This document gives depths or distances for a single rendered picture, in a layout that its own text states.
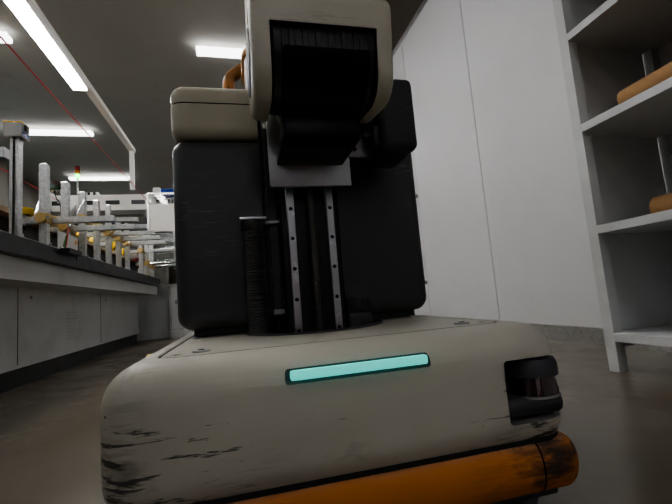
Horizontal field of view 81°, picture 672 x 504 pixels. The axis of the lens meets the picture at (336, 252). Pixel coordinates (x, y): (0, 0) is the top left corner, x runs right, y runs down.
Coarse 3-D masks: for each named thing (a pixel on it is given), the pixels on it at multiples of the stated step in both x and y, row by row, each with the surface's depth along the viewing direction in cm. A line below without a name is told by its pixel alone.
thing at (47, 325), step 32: (0, 224) 194; (0, 288) 191; (32, 288) 221; (0, 320) 190; (32, 320) 219; (64, 320) 259; (96, 320) 316; (128, 320) 406; (0, 352) 189; (32, 352) 217; (64, 352) 256; (96, 352) 320; (0, 384) 192
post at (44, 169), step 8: (40, 168) 198; (48, 168) 200; (40, 176) 197; (48, 176) 200; (40, 184) 197; (48, 184) 199; (40, 192) 196; (48, 192) 199; (40, 200) 196; (48, 200) 198; (40, 208) 195; (48, 208) 198; (40, 224) 194; (48, 224) 197; (40, 232) 194; (48, 232) 197; (40, 240) 194; (48, 240) 196
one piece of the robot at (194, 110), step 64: (192, 128) 81; (256, 128) 84; (192, 192) 80; (256, 192) 82; (320, 192) 81; (384, 192) 89; (192, 256) 78; (256, 256) 74; (320, 256) 80; (384, 256) 87; (192, 320) 77; (256, 320) 74; (320, 320) 75
